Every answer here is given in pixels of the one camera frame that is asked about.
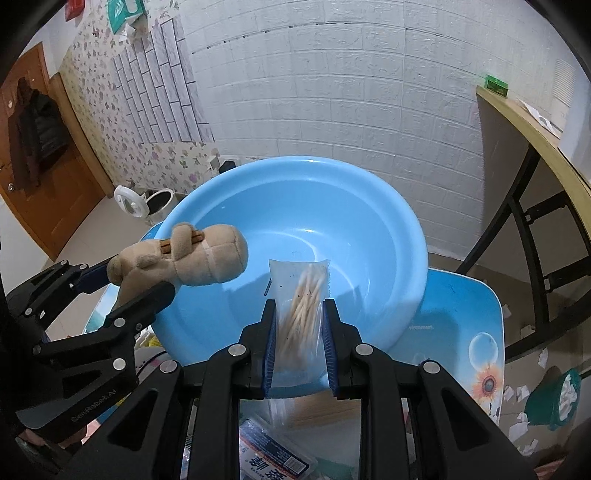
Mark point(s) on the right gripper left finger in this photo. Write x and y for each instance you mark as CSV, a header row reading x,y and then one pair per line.
x,y
241,371

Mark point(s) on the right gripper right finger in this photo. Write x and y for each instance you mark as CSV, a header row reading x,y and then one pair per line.
x,y
360,371

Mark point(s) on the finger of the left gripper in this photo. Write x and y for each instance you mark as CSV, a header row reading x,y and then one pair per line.
x,y
108,350
37,302

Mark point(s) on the clear bag of toothpicks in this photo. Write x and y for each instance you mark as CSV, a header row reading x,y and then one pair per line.
x,y
298,288

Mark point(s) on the blue-labelled packet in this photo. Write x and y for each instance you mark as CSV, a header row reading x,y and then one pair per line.
x,y
272,454

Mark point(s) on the tan plush bear toy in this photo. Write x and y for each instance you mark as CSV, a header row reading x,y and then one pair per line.
x,y
189,257

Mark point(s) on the brown wooden door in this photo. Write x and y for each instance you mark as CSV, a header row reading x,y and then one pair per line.
x,y
51,178

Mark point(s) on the blue picture-printed folding table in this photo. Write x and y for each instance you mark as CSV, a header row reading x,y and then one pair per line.
x,y
459,325

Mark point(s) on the dark jacket on door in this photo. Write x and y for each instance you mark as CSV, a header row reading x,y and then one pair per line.
x,y
37,135

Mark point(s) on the blue plastic basin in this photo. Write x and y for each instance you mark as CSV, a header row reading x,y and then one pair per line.
x,y
301,209

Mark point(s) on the green waste bin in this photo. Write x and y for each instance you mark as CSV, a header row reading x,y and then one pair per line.
x,y
554,402

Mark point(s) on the wooden desk with black legs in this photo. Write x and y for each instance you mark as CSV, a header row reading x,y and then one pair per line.
x,y
537,221

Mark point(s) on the green wet wipes pack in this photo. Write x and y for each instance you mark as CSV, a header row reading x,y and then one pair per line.
x,y
123,12

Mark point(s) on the white paper on desk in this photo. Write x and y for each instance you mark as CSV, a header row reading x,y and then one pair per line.
x,y
541,120

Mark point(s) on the green small box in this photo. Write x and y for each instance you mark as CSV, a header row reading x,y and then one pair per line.
x,y
496,85

